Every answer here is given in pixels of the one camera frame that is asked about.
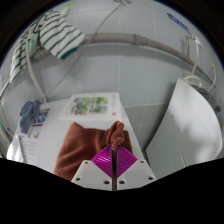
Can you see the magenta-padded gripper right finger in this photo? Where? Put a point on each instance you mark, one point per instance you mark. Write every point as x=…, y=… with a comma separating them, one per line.
x=136, y=174

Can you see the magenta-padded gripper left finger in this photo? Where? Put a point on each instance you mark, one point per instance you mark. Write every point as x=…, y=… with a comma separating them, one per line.
x=90, y=174

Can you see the brown towel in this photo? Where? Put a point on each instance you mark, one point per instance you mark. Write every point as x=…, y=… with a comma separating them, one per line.
x=80, y=146

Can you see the white appliance lid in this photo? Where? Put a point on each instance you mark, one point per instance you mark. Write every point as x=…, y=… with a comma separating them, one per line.
x=186, y=130

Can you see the crumpled blue cloth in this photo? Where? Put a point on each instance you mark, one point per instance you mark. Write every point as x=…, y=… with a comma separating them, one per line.
x=29, y=115

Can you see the green striped white garment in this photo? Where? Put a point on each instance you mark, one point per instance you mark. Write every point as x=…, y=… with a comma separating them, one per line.
x=60, y=33

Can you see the blue wall sign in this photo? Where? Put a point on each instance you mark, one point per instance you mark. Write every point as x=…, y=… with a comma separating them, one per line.
x=178, y=22

